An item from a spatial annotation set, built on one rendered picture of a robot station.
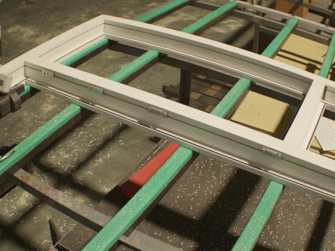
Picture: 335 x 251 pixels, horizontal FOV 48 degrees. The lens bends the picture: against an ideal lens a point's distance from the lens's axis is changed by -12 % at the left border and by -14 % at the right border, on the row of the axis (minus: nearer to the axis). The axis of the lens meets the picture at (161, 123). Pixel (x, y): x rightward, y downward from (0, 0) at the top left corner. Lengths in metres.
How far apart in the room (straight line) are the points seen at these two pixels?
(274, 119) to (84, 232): 0.83
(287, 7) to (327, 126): 1.37
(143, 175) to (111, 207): 0.15
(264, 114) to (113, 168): 0.99
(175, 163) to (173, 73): 2.26
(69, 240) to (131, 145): 1.36
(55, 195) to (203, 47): 0.72
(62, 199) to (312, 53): 1.71
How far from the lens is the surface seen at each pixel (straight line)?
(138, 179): 1.26
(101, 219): 0.88
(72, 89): 1.18
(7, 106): 1.08
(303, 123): 1.04
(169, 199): 1.26
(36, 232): 1.98
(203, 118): 0.98
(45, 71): 1.22
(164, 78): 3.11
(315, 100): 1.17
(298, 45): 2.37
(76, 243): 1.14
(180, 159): 0.97
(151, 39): 1.48
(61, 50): 1.43
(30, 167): 2.16
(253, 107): 1.63
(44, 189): 0.96
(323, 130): 1.60
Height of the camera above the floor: 1.47
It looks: 34 degrees down
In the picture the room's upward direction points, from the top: 3 degrees clockwise
